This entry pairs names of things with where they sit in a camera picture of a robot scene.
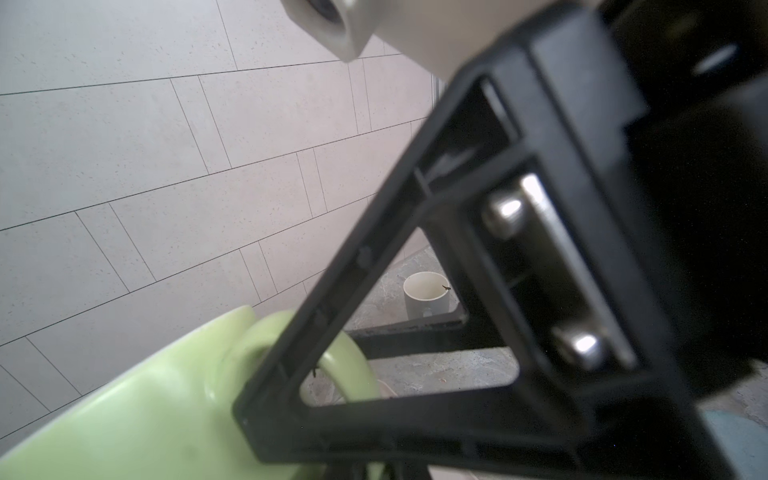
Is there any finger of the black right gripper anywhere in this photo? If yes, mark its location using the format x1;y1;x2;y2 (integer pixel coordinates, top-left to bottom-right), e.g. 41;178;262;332
233;77;576;465
347;302;510;360

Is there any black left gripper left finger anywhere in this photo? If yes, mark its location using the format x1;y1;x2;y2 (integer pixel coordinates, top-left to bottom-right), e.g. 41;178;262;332
323;463;366;480

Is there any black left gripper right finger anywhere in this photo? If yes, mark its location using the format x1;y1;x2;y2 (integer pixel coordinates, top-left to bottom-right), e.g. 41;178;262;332
392;461;432;480

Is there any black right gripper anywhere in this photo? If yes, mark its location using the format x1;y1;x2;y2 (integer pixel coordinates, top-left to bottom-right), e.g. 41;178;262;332
419;1;767;479

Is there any grey mug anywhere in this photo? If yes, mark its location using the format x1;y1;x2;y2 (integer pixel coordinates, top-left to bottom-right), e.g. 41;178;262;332
403;271;452;320

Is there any light green mug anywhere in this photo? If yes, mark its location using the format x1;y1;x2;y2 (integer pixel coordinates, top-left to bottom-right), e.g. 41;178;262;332
0;304;385;480

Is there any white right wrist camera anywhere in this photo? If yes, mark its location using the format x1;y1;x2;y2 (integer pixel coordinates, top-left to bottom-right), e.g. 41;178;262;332
282;0;551;80

